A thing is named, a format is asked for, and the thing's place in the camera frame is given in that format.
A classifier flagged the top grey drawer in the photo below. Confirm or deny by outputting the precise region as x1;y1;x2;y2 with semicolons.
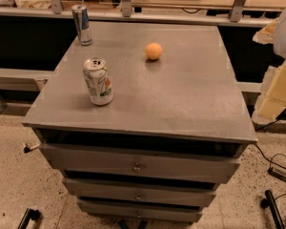
40;144;240;183

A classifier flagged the grey metal rail frame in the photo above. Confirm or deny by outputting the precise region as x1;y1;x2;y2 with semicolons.
0;0;286;27

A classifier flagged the bottom grey drawer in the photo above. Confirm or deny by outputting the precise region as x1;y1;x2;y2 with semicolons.
77;199;202;222

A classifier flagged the black power adapter with cable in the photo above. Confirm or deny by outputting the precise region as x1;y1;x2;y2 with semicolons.
255;142;286;193

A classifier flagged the orange ball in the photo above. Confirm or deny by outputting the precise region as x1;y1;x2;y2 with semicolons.
145;43;163;60

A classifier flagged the middle grey drawer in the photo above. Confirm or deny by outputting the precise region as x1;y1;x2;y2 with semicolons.
63;177;215;207

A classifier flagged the silver blue energy drink can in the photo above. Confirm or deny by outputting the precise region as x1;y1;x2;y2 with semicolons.
71;5;92;46

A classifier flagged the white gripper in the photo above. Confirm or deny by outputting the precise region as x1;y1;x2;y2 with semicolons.
253;9;286;121

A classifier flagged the white green 7up can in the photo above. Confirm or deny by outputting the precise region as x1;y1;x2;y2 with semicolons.
83;57;113;106

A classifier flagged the grey drawer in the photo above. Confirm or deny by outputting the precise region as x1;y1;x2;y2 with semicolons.
63;177;215;207
40;144;240;183
77;199;202;222

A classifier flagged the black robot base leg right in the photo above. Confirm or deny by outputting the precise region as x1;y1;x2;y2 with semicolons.
260;190;285;229

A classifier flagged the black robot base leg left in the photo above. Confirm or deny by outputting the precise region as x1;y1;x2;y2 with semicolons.
17;208;41;229

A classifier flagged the grey drawer cabinet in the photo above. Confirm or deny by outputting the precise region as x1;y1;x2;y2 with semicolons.
24;22;256;214

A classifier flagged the white plug on floor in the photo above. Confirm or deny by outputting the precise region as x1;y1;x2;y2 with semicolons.
23;144;40;154

